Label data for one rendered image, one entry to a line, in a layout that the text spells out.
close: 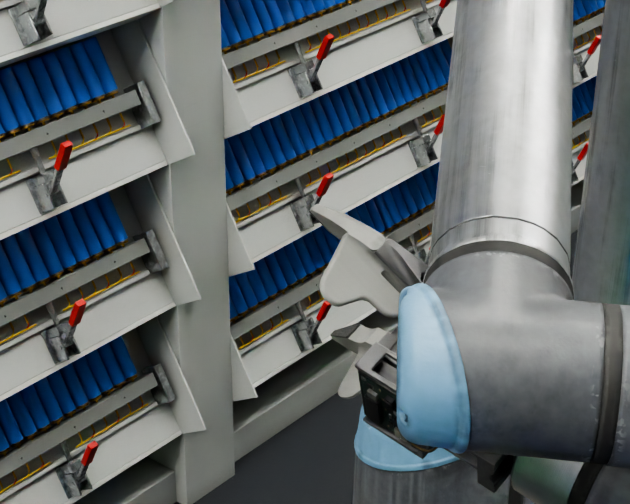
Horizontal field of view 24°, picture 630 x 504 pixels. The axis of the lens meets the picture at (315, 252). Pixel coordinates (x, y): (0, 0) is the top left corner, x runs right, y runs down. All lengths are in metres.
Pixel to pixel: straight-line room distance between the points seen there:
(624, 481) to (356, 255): 0.23
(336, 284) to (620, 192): 0.42
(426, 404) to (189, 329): 1.06
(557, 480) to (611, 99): 0.47
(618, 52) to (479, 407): 0.56
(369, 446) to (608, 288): 0.28
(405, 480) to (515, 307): 0.64
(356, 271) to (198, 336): 0.90
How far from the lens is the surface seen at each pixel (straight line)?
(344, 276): 0.96
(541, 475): 0.92
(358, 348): 1.08
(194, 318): 1.83
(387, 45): 2.02
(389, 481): 1.43
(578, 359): 0.79
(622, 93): 1.29
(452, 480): 1.42
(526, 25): 1.01
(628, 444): 0.81
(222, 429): 1.96
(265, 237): 1.91
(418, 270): 0.96
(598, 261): 1.35
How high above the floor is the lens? 1.20
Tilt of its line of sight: 28 degrees down
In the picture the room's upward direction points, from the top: straight up
